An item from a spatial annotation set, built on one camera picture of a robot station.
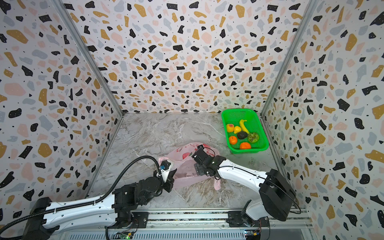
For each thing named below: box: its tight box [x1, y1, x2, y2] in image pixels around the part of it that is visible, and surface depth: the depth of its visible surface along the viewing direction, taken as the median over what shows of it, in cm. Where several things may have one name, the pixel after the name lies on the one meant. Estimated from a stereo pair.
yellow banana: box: [239, 119, 250, 134], surface depth 112 cm
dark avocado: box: [237, 131, 248, 140], surface depth 105 cm
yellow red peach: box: [227, 123, 235, 133], surface depth 109 cm
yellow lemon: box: [234, 126, 242, 134], surface depth 111 cm
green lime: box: [248, 132, 260, 144], surface depth 102 cm
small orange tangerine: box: [229, 135, 238, 145], surface depth 102 cm
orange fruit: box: [240, 142, 251, 150], surface depth 99 cm
